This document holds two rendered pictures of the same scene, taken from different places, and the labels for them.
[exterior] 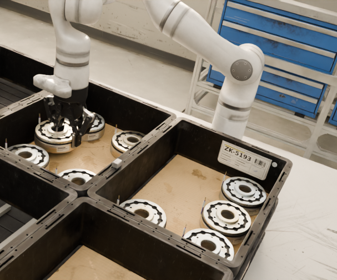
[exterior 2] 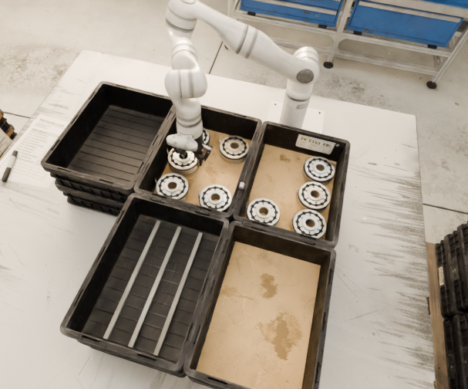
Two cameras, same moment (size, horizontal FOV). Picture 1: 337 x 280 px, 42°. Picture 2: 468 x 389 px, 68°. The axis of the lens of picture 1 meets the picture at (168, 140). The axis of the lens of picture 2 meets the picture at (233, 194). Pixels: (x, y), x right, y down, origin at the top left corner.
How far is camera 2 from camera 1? 43 cm
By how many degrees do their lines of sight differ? 28
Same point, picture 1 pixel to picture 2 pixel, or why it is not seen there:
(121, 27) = not seen: outside the picture
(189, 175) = (278, 162)
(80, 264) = (239, 255)
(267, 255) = not seen: hidden behind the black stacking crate
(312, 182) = (352, 123)
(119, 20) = not seen: outside the picture
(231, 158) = (306, 143)
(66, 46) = (186, 116)
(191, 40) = (263, 60)
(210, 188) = (295, 169)
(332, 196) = (368, 133)
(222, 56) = (289, 69)
